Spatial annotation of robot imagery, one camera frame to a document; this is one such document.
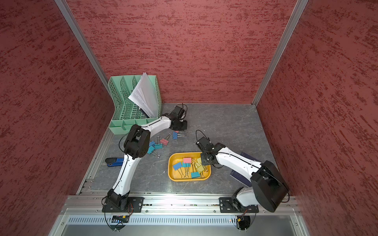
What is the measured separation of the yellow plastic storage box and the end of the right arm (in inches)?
3.8

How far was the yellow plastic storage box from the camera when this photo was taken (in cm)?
83

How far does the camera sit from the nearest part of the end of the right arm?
0.61 metres

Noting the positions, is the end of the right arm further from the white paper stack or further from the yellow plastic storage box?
the white paper stack
